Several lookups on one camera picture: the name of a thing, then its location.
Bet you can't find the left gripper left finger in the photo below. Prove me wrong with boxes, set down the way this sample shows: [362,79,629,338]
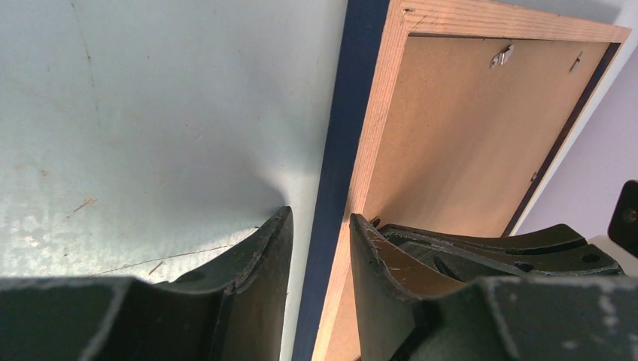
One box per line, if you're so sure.
[1,206,293,360]

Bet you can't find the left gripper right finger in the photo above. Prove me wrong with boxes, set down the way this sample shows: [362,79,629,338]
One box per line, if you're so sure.
[350,214,637,360]

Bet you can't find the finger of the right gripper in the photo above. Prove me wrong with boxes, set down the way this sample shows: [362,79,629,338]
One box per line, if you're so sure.
[390,238,624,282]
[379,223,588,255]

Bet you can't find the brown cardboard backing board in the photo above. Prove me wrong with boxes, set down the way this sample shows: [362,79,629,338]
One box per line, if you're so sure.
[327,35,607,360]

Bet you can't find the wooden picture frame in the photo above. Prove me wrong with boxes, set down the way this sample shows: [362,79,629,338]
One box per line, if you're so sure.
[287,1,637,360]

